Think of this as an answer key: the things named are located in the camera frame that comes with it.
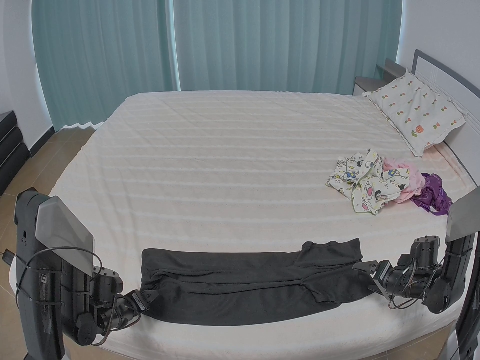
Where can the black T-shirt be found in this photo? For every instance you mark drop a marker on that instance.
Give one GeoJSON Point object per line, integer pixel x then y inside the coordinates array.
{"type": "Point", "coordinates": [243, 283]}

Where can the white printed garment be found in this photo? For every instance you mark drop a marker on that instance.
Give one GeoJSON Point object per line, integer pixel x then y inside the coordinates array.
{"type": "Point", "coordinates": [356, 178]}

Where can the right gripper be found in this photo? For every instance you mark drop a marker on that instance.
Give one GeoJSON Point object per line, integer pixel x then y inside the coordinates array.
{"type": "Point", "coordinates": [386, 276]}

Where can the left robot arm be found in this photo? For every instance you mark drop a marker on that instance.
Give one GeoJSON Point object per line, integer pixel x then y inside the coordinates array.
{"type": "Point", "coordinates": [37, 276]}

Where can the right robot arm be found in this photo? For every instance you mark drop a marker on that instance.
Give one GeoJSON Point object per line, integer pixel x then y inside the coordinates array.
{"type": "Point", "coordinates": [459, 261]}

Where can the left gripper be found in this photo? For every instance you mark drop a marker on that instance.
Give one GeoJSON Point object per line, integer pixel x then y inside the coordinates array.
{"type": "Point", "coordinates": [138, 301]}

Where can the black chest of drawers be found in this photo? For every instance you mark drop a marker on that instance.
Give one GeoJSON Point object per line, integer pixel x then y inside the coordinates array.
{"type": "Point", "coordinates": [11, 148]}

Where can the bed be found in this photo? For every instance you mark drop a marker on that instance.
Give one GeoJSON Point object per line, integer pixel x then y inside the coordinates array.
{"type": "Point", "coordinates": [225, 156]}

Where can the white printed pillow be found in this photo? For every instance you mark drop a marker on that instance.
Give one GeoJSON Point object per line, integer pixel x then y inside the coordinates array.
{"type": "Point", "coordinates": [416, 111]}

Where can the purple garment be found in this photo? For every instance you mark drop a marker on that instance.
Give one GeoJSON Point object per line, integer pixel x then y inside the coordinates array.
{"type": "Point", "coordinates": [431, 193]}

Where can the pink garment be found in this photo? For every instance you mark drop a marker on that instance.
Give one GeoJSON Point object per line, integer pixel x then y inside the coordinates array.
{"type": "Point", "coordinates": [410, 186]}

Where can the grey bedside table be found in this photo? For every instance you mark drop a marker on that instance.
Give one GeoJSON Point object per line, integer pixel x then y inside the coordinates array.
{"type": "Point", "coordinates": [369, 84]}

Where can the blue-green curtain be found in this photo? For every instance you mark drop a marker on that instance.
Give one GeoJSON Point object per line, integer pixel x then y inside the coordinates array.
{"type": "Point", "coordinates": [105, 43]}
{"type": "Point", "coordinates": [288, 32]}

